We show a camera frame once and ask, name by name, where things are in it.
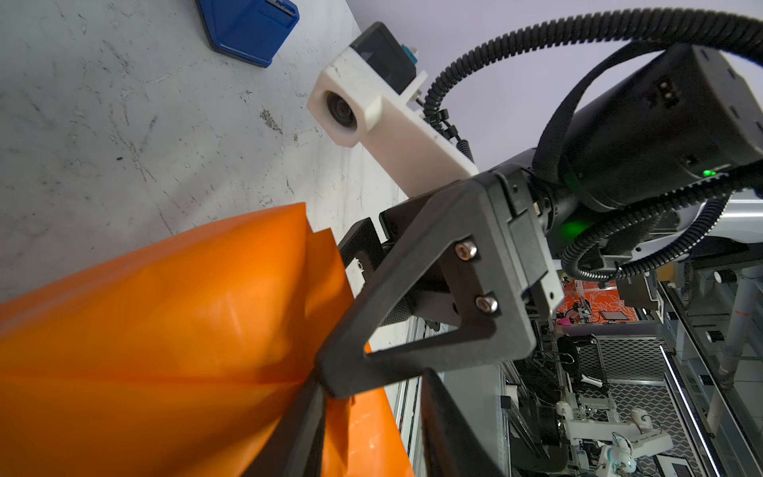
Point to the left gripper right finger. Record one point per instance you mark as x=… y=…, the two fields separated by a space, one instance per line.
x=450 y=446

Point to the blue tape dispenser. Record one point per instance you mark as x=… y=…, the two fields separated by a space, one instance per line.
x=251 y=31

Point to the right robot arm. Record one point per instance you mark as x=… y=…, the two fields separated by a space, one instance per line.
x=677 y=133

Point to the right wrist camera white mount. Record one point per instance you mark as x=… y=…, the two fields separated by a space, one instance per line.
x=363 y=97

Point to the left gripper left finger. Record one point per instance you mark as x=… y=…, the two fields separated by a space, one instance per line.
x=295 y=448

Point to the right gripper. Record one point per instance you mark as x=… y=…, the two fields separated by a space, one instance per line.
x=472 y=255

